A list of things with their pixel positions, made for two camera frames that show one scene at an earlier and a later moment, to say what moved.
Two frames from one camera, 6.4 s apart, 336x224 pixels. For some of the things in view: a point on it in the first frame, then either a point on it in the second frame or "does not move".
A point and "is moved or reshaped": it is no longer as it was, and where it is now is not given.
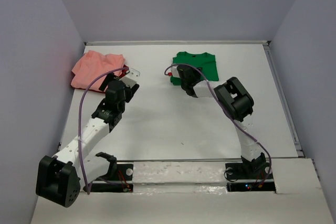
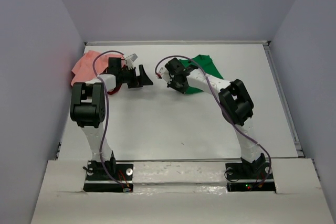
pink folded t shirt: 92,65 does not move
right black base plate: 237,171 does not move
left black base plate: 122,172 does not move
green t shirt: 206,62 is moved or reshaped
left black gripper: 129,92 -> 138,81
